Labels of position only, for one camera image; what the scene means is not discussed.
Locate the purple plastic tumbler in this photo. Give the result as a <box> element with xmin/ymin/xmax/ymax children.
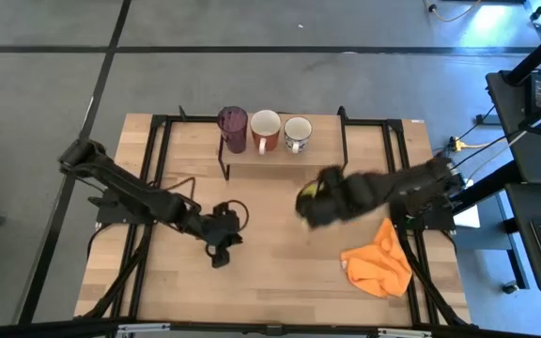
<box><xmin>216</xmin><ymin>105</ymin><xmax>249</xmax><ymax>155</ymax></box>

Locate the black slanted pole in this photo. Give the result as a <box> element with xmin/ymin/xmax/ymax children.
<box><xmin>503</xmin><ymin>17</ymin><xmax>541</xmax><ymax>87</ymax></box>

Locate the yellow floor cable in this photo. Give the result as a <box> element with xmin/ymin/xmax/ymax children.
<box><xmin>422</xmin><ymin>0</ymin><xmax>483</xmax><ymax>23</ymax></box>

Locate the orange cloth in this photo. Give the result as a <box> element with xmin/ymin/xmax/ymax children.
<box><xmin>339</xmin><ymin>216</ymin><xmax>414</xmax><ymax>299</ymax></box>

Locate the black table edge crossbar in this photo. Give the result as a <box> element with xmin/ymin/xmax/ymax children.
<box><xmin>0</xmin><ymin>317</ymin><xmax>541</xmax><ymax>338</ymax></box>

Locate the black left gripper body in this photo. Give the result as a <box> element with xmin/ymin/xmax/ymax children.
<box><xmin>197</xmin><ymin>205</ymin><xmax>244</xmax><ymax>250</ymax></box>

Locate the orange mug with white inside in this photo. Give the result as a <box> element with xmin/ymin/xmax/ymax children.
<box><xmin>250</xmin><ymin>109</ymin><xmax>282</xmax><ymax>156</ymax></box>

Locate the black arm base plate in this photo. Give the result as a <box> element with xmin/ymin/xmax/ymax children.
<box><xmin>388</xmin><ymin>192</ymin><xmax>457</xmax><ymax>231</ymax></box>
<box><xmin>95</xmin><ymin>189</ymin><xmax>164</xmax><ymax>225</ymax></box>

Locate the white patterned mug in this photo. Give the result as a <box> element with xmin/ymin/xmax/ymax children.
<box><xmin>283</xmin><ymin>115</ymin><xmax>314</xmax><ymax>155</ymax></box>

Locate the yellow power plug adapter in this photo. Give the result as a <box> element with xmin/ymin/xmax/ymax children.
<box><xmin>447</xmin><ymin>134</ymin><xmax>470</xmax><ymax>152</ymax></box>

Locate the black desk with monitor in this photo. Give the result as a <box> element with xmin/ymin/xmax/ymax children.
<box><xmin>485</xmin><ymin>69</ymin><xmax>541</xmax><ymax>185</ymax></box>

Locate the black cable bundle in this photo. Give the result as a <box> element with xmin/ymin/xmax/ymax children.
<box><xmin>395</xmin><ymin>220</ymin><xmax>469</xmax><ymax>328</ymax></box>
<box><xmin>82</xmin><ymin>223</ymin><xmax>154</xmax><ymax>320</ymax></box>

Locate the black aluminium frame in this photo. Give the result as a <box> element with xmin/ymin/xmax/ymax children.
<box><xmin>335</xmin><ymin>105</ymin><xmax>471</xmax><ymax>328</ymax></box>
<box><xmin>75</xmin><ymin>105</ymin><xmax>229</xmax><ymax>325</ymax></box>

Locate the yellow-green mug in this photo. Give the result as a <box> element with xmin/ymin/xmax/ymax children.
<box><xmin>298</xmin><ymin>181</ymin><xmax>321</xmax><ymax>201</ymax></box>

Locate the black desk with keyboard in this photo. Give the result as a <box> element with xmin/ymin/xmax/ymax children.
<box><xmin>503</xmin><ymin>181</ymin><xmax>541</xmax><ymax>295</ymax></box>

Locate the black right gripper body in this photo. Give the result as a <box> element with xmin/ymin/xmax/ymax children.
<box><xmin>324</xmin><ymin>172</ymin><xmax>383</xmax><ymax>222</ymax></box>

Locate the wooden shelf with black legs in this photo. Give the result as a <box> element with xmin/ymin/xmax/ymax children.
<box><xmin>217</xmin><ymin>106</ymin><xmax>349</xmax><ymax>183</ymax></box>

